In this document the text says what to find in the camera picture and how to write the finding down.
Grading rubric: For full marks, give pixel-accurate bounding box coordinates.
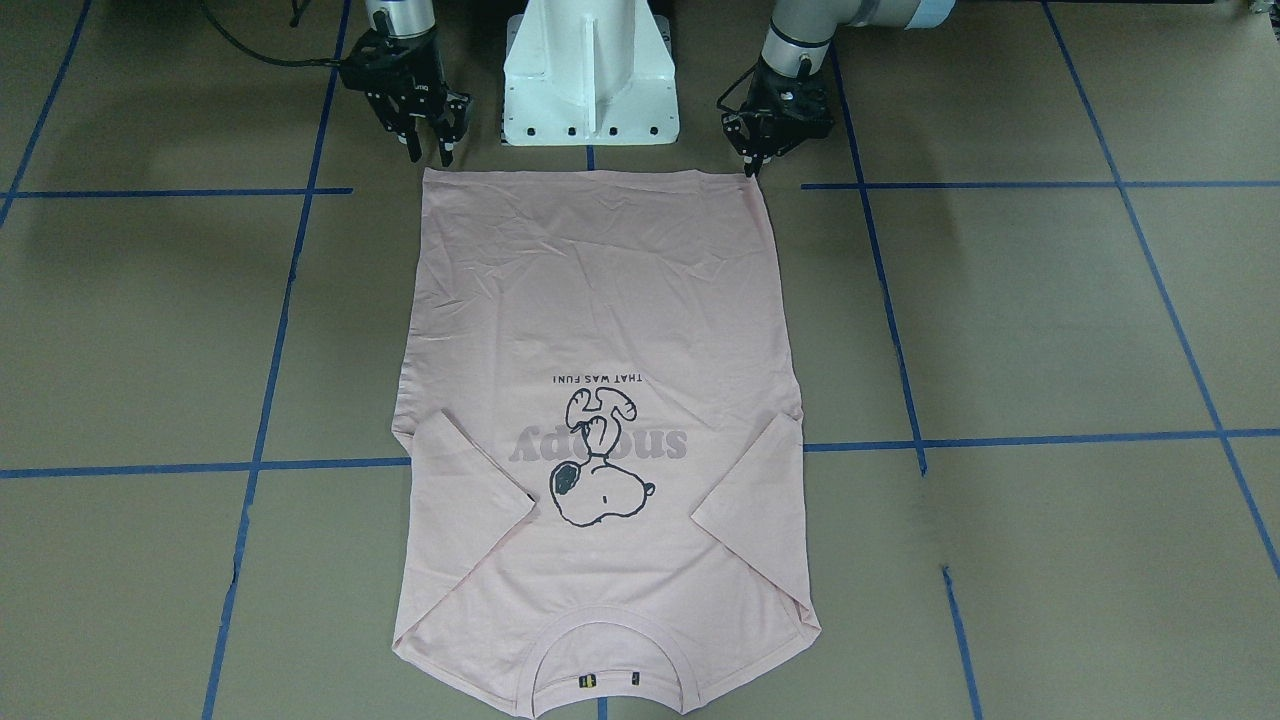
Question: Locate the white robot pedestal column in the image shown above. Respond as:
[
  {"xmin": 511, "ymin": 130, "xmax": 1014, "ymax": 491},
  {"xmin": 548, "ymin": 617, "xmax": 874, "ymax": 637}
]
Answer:
[{"xmin": 500, "ymin": 1, "xmax": 681, "ymax": 147}]

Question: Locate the pink Snoopy t-shirt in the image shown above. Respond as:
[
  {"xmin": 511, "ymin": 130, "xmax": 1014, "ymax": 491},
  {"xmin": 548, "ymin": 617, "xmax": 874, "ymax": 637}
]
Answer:
[{"xmin": 392, "ymin": 170, "xmax": 820, "ymax": 719}]

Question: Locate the blue tape long strip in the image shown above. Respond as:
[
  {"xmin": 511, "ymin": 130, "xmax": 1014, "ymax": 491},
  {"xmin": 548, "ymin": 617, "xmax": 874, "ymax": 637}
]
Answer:
[{"xmin": 1, "ymin": 427, "xmax": 1279, "ymax": 480}]

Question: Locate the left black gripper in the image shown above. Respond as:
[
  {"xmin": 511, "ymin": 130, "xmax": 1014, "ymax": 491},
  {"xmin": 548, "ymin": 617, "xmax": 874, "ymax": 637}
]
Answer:
[{"xmin": 722, "ymin": 60, "xmax": 835, "ymax": 178}]

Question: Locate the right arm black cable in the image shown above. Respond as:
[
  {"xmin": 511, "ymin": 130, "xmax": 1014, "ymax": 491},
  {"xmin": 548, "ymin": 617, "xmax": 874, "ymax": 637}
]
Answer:
[{"xmin": 200, "ymin": 0, "xmax": 351, "ymax": 69}]

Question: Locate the blue tape cross strip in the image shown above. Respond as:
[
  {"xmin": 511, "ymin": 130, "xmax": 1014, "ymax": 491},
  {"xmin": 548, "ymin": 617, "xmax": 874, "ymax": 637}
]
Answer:
[{"xmin": 200, "ymin": 0, "xmax": 351, "ymax": 720}]

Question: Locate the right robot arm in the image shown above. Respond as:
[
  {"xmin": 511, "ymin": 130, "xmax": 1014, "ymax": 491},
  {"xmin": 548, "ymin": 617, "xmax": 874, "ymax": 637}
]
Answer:
[{"xmin": 339, "ymin": 1, "xmax": 472, "ymax": 167}]

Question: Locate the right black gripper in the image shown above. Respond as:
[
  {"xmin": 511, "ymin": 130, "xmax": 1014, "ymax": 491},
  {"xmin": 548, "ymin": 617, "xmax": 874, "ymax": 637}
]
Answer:
[{"xmin": 340, "ymin": 29, "xmax": 471, "ymax": 168}]

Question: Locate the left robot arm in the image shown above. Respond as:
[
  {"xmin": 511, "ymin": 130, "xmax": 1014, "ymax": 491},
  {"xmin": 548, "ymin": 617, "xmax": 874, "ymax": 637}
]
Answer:
[{"xmin": 717, "ymin": 1, "xmax": 955, "ymax": 177}]

